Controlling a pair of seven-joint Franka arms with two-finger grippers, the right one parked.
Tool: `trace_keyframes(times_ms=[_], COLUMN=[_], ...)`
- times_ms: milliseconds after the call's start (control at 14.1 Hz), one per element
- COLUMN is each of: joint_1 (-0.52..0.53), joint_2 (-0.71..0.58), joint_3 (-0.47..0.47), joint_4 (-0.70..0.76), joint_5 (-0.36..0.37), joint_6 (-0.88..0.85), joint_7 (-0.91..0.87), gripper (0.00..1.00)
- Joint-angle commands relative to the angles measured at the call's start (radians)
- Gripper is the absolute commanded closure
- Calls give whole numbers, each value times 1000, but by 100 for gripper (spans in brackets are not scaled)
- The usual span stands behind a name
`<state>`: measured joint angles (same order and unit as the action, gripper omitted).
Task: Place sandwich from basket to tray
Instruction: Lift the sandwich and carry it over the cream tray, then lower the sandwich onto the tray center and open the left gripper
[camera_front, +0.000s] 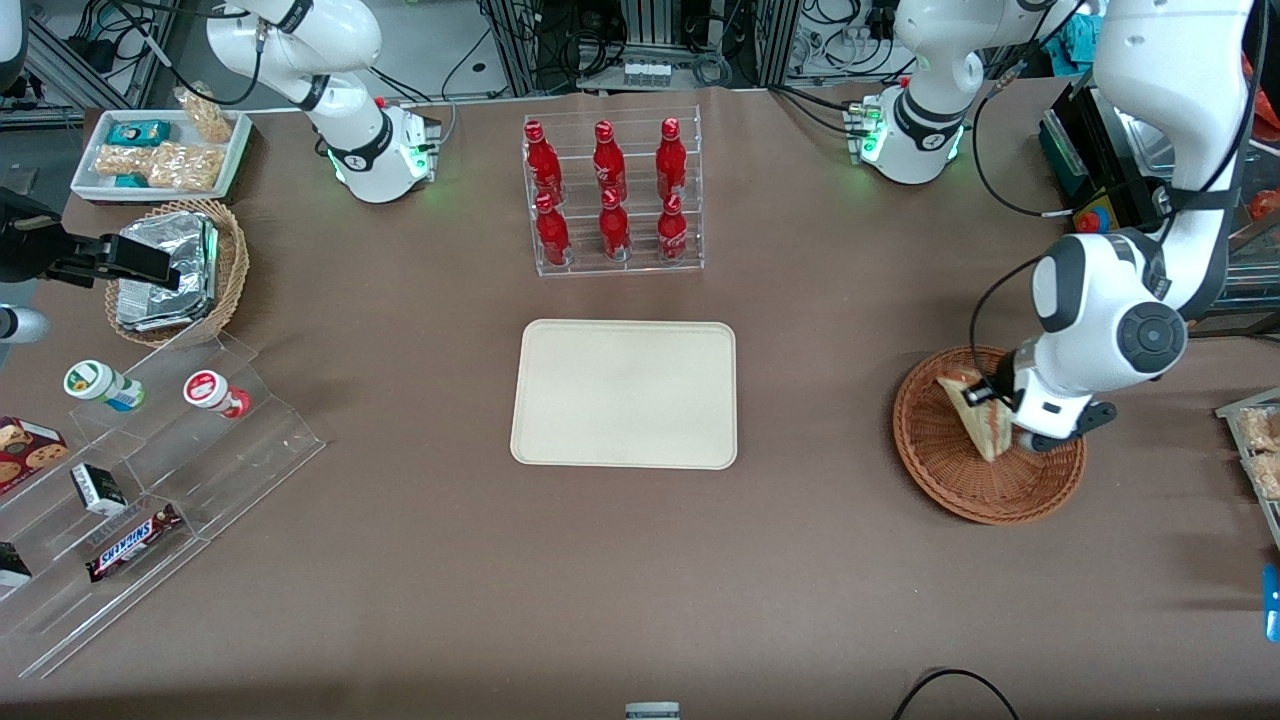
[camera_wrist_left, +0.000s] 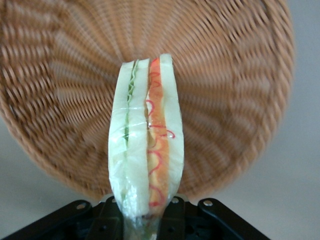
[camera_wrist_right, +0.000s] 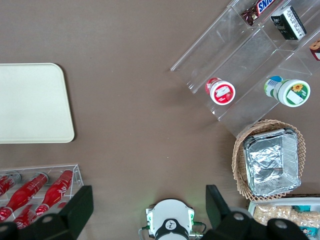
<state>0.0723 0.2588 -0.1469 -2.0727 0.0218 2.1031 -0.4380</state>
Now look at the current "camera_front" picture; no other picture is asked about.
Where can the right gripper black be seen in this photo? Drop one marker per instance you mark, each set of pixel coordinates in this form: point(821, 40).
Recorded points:
point(28, 247)

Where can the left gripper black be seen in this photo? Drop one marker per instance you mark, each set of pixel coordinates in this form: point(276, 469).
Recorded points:
point(1003, 386)

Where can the triangular sandwich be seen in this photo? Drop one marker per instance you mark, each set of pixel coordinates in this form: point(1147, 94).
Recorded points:
point(985, 430)

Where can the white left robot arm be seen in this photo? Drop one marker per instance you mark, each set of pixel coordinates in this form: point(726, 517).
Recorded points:
point(1170, 100)

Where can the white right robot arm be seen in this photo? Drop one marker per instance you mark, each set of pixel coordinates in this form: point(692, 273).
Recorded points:
point(350, 110)

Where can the white rectangular snack tray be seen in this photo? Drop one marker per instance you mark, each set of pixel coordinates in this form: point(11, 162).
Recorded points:
point(150, 195)

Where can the dark brown round wicker basket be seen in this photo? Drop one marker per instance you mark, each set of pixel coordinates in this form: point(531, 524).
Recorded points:
point(950, 480)

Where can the light tan wicker basket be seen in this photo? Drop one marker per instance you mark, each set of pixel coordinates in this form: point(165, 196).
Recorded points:
point(235, 270)

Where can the clear rimmed snack tray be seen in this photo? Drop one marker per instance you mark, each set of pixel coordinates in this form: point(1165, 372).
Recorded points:
point(1230, 410)

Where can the beige plastic serving tray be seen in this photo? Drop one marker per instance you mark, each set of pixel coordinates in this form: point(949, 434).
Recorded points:
point(620, 395)

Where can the aluminium foil container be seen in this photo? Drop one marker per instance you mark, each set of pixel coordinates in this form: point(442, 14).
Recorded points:
point(180, 250)

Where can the small teal snack packet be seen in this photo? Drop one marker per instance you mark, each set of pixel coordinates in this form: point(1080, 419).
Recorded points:
point(130, 181)

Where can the clear rice cracker packet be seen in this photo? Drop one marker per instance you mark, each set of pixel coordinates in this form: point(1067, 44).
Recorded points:
point(122, 160)
point(1260, 430)
point(205, 118)
point(1268, 475)
point(185, 165)

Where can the white cup with green label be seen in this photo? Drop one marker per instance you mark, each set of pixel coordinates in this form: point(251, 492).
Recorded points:
point(90, 380)

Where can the white cup with red label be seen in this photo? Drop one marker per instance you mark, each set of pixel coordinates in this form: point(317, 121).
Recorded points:
point(205, 388)

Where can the clear acrylic stepped shelf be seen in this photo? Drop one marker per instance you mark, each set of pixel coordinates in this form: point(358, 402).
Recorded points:
point(250, 440)

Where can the red emergency stop button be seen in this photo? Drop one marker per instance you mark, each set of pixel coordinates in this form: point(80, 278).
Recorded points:
point(1095, 218)

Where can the red cookie box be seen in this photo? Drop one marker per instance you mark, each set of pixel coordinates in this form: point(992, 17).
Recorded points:
point(25, 450)

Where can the black and white small carton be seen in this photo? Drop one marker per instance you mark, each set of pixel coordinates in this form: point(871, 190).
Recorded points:
point(98, 488)

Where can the black metal equipment box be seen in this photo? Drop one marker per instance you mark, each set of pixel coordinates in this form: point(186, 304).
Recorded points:
point(1075, 150)

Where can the Snickers chocolate bar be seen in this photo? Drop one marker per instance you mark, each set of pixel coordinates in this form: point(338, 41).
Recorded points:
point(130, 545)

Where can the stainless steel pan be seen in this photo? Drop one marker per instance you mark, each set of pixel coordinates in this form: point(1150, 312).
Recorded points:
point(1145, 140)

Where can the clear acrylic bottle rack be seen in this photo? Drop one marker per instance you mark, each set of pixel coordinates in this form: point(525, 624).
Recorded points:
point(690, 255)

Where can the red cola bottle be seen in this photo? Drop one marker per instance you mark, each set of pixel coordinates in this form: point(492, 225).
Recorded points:
point(607, 160)
point(671, 155)
point(542, 160)
point(672, 232)
point(552, 235)
point(614, 230)

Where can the blue plastic object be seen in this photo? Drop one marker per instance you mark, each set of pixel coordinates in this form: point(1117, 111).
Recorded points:
point(1273, 600)

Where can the teal cloth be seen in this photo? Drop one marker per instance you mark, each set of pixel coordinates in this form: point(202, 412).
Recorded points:
point(1080, 38)

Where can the grey device top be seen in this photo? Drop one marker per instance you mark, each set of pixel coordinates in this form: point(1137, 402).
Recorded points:
point(652, 712)

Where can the aluminium extrusion frame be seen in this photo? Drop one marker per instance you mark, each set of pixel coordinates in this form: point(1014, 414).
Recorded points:
point(520, 50)

